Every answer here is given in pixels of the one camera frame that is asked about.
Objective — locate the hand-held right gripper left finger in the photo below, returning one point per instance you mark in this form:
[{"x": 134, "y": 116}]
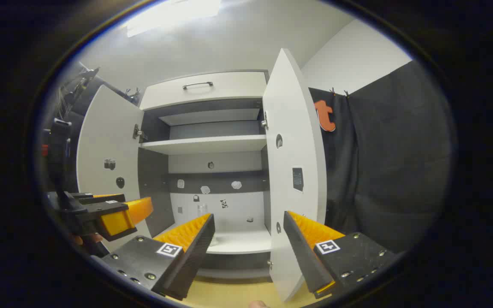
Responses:
[{"x": 195, "y": 248}]

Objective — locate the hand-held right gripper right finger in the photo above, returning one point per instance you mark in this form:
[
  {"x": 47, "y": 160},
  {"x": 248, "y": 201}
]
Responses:
[{"x": 304, "y": 252}]

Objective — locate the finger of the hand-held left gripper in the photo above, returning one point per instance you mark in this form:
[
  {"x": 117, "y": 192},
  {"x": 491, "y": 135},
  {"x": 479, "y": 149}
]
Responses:
[
  {"x": 117, "y": 223},
  {"x": 140, "y": 209}
]

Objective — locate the clear plastic bottle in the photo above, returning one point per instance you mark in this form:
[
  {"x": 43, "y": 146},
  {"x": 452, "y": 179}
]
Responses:
[{"x": 202, "y": 210}]

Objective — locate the white cabinet door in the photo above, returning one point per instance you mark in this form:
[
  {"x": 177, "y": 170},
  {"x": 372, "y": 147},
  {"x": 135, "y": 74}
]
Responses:
[
  {"x": 298, "y": 141},
  {"x": 105, "y": 137}
]

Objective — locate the white and grey cabinet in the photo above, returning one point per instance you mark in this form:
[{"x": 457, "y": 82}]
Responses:
[{"x": 156, "y": 179}]

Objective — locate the metal door hinge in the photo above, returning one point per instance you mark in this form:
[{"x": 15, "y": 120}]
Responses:
[
  {"x": 269, "y": 264},
  {"x": 138, "y": 132},
  {"x": 265, "y": 122}
]

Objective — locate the white cabinet shelf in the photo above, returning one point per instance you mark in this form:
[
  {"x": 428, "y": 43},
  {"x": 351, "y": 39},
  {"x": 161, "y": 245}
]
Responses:
[
  {"x": 242, "y": 239},
  {"x": 210, "y": 116},
  {"x": 206, "y": 144}
]

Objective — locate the black backdrop cloth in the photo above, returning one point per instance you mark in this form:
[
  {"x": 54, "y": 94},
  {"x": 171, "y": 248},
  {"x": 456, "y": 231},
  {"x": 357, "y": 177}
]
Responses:
[{"x": 392, "y": 162}]

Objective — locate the white drawer front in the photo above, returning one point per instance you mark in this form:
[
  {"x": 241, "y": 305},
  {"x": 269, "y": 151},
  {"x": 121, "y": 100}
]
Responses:
[{"x": 229, "y": 90}]

